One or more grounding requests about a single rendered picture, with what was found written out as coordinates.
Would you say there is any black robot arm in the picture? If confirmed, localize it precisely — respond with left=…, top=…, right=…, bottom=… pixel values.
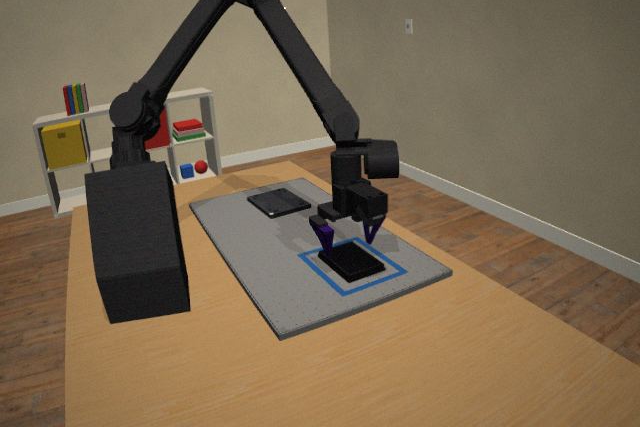
left=109, top=0, right=399, bottom=227

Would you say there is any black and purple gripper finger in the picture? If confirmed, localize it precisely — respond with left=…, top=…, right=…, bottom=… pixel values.
left=309, top=221, right=334, bottom=257
left=363, top=214, right=386, bottom=245

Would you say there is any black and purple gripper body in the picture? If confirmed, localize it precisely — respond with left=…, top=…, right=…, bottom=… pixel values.
left=309, top=179, right=362, bottom=228

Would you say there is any blue rectangular tape outline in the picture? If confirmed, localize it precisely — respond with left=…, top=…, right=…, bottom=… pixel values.
left=298, top=237, right=408, bottom=297

